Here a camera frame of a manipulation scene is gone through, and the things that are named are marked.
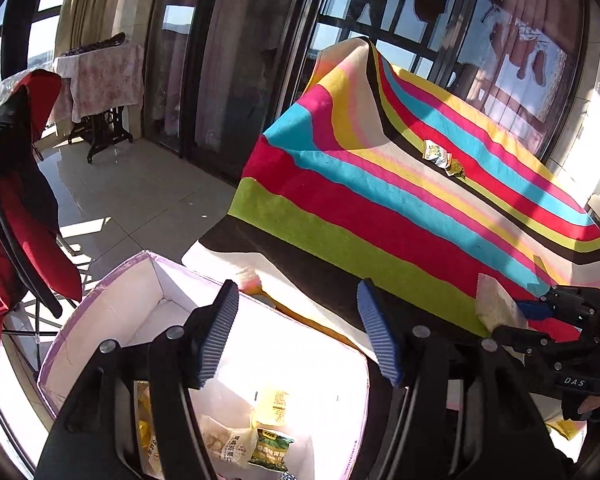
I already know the red black jacket chair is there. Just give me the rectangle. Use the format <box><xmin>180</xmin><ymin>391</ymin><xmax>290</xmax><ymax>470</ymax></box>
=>
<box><xmin>0</xmin><ymin>70</ymin><xmax>82</xmax><ymax>344</ymax></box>

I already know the white purple storage box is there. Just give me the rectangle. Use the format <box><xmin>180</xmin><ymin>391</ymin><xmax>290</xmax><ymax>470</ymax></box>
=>
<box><xmin>35</xmin><ymin>252</ymin><xmax>377</xmax><ymax>479</ymax></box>

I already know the white cream snack packet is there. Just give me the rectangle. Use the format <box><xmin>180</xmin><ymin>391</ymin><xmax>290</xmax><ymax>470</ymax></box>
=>
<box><xmin>475</xmin><ymin>273</ymin><xmax>529</xmax><ymax>333</ymax></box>

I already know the green pea snack packet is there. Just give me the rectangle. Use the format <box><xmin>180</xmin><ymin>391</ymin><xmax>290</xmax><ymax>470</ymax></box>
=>
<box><xmin>445</xmin><ymin>158</ymin><xmax>465</xmax><ymax>178</ymax></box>

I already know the yellow cake packet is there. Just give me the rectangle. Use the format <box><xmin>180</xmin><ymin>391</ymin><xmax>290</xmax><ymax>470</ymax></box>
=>
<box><xmin>134</xmin><ymin>380</ymin><xmax>164</xmax><ymax>479</ymax></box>

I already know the table with floral cloth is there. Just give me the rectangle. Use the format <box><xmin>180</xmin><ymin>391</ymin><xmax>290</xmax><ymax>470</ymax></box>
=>
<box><xmin>50</xmin><ymin>32</ymin><xmax>144</xmax><ymax>162</ymax></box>

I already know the striped colourful tablecloth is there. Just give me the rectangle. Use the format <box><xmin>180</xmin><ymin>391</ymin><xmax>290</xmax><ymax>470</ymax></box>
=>
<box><xmin>183</xmin><ymin>38</ymin><xmax>600</xmax><ymax>346</ymax></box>

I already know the right hand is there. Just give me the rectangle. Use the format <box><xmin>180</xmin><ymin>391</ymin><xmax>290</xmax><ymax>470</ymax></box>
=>
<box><xmin>578</xmin><ymin>396</ymin><xmax>600</xmax><ymax>415</ymax></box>

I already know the green white snack packet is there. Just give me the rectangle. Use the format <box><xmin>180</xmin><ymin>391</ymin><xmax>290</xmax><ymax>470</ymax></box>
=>
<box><xmin>422</xmin><ymin>140</ymin><xmax>453</xmax><ymax>170</ymax></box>

